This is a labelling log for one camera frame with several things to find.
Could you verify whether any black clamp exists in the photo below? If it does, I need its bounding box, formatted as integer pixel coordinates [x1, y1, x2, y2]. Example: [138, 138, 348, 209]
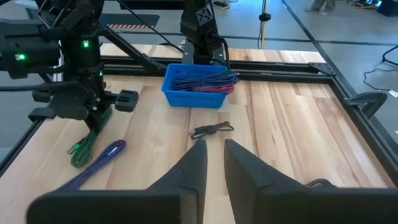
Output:
[344, 91, 388, 119]

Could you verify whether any green braided USB cable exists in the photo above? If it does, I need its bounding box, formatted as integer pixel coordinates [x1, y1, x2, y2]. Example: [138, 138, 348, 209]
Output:
[67, 105, 113, 169]
[214, 70, 239, 80]

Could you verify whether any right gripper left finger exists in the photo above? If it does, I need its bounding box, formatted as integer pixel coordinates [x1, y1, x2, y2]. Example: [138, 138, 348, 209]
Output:
[26, 138, 208, 224]

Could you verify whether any person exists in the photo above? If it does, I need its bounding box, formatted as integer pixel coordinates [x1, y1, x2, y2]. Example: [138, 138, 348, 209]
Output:
[304, 0, 338, 17]

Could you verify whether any purple braided USB cable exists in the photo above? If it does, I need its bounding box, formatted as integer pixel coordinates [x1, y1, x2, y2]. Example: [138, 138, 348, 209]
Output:
[54, 139, 127, 193]
[172, 73, 240, 91]

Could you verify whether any black USB cable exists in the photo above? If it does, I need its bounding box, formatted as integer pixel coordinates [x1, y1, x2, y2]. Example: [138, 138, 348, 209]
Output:
[188, 121, 235, 140]
[306, 178, 338, 189]

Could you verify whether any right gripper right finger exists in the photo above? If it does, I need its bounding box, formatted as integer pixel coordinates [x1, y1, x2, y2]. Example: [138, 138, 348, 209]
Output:
[223, 138, 398, 224]

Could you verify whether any yellow stick black knob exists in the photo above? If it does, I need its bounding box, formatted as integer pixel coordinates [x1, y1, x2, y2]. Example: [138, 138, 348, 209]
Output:
[257, 0, 272, 50]

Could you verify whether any black aluminium table frame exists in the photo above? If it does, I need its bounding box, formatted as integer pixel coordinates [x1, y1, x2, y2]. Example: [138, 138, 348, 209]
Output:
[0, 27, 398, 184]

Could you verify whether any blue plastic basket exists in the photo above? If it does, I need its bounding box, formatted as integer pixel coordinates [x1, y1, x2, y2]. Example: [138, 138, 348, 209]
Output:
[160, 63, 240, 109]

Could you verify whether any black cable with white tag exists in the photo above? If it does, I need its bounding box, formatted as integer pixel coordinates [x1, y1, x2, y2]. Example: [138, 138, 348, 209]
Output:
[363, 45, 398, 98]

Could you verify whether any red braided USB cable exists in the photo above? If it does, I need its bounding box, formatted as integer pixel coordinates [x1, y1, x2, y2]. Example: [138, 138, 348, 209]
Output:
[191, 84, 236, 95]

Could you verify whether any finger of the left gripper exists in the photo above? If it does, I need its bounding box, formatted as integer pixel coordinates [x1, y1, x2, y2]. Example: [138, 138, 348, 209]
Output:
[84, 118, 100, 133]
[98, 105, 113, 133]

